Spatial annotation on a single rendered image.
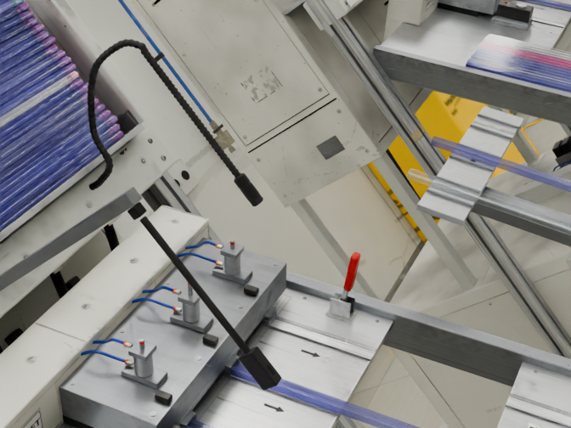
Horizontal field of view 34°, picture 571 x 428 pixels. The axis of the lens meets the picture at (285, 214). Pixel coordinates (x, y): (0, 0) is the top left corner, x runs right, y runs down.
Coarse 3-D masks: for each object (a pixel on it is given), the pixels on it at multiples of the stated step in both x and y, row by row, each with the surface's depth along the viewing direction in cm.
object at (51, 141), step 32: (0, 0) 123; (0, 32) 121; (32, 32) 125; (0, 64) 119; (32, 64) 123; (64, 64) 127; (0, 96) 117; (32, 96) 121; (64, 96) 124; (0, 128) 115; (32, 128) 119; (64, 128) 123; (0, 160) 114; (32, 160) 117; (64, 160) 121; (0, 192) 112; (32, 192) 115; (0, 224) 110
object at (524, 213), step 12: (420, 180) 137; (432, 180) 136; (444, 180) 136; (456, 192) 135; (468, 192) 135; (480, 192) 135; (492, 204) 133; (504, 204) 133; (516, 216) 133; (528, 216) 132; (540, 216) 132; (552, 228) 131; (564, 228) 130
